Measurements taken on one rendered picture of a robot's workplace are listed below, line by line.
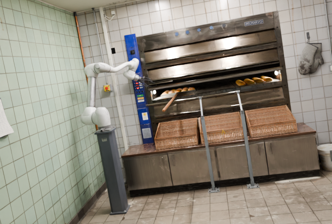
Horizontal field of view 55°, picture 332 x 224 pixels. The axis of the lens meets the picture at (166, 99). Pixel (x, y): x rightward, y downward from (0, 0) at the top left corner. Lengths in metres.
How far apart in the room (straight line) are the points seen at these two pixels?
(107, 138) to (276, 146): 2.02
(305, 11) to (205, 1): 1.30
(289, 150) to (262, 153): 0.32
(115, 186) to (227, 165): 1.39
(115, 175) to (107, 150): 0.32
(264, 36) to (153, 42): 1.51
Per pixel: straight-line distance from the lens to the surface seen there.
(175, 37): 4.54
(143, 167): 4.25
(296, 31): 4.64
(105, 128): 3.80
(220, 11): 4.54
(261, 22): 4.58
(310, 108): 4.73
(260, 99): 4.56
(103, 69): 3.96
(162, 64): 4.54
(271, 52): 4.58
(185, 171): 4.19
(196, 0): 4.57
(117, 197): 3.99
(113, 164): 3.86
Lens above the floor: 1.59
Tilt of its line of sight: 5 degrees down
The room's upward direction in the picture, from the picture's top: 10 degrees counter-clockwise
